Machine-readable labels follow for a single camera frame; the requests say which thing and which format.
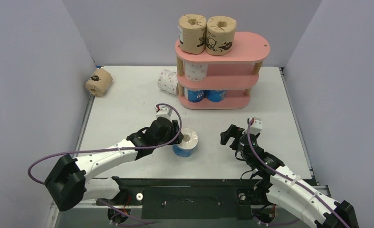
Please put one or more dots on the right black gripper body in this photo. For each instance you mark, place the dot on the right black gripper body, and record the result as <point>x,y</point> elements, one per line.
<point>235,136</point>

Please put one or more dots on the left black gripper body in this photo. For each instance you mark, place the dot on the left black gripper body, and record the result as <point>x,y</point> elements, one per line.
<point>166,139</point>

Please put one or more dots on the blue white roll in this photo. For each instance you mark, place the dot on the blue white roll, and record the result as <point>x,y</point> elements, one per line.
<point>188,144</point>
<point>216,96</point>

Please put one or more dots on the blue paper roll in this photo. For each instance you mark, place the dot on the blue paper roll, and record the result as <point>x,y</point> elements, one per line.
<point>194,96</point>

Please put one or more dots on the pink three-tier shelf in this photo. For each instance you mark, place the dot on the pink three-tier shelf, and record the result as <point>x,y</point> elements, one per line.
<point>235,72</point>

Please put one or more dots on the brown roll black print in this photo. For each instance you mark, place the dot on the brown roll black print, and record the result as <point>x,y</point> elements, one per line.
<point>99,82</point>

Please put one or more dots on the brown roll with barcode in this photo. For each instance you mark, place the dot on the brown roll with barcode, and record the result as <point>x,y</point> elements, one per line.
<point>192,33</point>

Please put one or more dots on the brown roll cartoon print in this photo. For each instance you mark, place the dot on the brown roll cartoon print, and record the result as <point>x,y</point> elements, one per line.
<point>220,32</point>

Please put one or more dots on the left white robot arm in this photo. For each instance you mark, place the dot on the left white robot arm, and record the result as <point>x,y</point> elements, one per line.
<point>74,179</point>

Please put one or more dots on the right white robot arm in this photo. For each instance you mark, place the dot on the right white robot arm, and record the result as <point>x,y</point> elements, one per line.
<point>280,186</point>

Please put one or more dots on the floral roll on shelf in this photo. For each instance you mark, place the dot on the floral roll on shelf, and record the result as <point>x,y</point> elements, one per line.
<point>195,71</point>

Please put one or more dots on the lower floral paper roll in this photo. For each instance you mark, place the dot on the lower floral paper roll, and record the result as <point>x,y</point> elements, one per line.
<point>168,82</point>

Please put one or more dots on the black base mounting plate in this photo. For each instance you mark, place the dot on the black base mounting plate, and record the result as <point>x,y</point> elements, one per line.
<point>190,198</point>

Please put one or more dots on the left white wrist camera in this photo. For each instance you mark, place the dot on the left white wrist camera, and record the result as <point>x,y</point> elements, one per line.
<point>163,111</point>

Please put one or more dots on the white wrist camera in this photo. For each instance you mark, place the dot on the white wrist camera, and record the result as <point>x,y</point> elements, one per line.
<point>163,111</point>
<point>255,125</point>

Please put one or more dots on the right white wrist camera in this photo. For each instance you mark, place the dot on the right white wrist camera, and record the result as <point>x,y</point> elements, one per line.
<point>255,125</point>

